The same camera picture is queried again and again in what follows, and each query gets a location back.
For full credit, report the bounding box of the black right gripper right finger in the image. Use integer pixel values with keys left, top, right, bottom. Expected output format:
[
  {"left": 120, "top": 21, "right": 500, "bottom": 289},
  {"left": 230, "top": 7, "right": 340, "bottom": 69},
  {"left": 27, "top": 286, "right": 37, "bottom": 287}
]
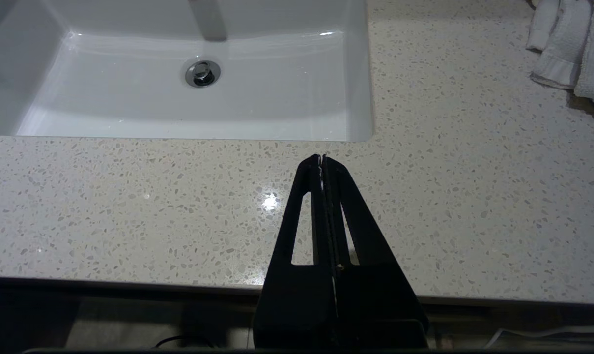
[{"left": 323, "top": 155, "right": 429, "bottom": 348}]

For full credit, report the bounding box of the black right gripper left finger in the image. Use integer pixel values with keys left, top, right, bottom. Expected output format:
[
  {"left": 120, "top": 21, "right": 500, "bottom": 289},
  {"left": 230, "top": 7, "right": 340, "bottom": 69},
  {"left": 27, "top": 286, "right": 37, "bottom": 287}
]
[{"left": 254, "top": 154, "right": 337, "bottom": 348}]

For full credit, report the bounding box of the white rectangular sink basin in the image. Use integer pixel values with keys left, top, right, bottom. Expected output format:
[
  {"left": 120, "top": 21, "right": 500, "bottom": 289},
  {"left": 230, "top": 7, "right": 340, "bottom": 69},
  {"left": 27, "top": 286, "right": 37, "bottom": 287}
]
[{"left": 0, "top": 0, "right": 375, "bottom": 143}]

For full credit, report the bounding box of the chrome sink drain stopper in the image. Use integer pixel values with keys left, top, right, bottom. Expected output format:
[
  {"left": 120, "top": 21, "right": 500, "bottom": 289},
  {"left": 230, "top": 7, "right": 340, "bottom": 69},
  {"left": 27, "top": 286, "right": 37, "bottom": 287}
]
[{"left": 185, "top": 59, "right": 222, "bottom": 88}]

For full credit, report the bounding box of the white crumpled towel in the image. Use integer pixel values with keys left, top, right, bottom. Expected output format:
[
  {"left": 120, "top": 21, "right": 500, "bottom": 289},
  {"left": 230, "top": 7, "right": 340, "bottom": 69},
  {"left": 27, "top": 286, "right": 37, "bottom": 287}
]
[{"left": 526, "top": 0, "right": 594, "bottom": 112}]

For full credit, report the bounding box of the thin black cable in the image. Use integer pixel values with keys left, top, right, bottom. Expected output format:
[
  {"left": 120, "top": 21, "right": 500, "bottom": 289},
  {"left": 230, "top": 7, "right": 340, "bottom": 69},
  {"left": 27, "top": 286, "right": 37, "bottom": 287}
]
[{"left": 154, "top": 335, "right": 219, "bottom": 350}]

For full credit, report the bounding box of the white cable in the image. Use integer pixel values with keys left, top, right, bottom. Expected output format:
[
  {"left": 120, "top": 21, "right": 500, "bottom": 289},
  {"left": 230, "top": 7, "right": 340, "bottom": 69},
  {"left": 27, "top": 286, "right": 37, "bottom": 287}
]
[{"left": 483, "top": 324, "right": 594, "bottom": 347}]

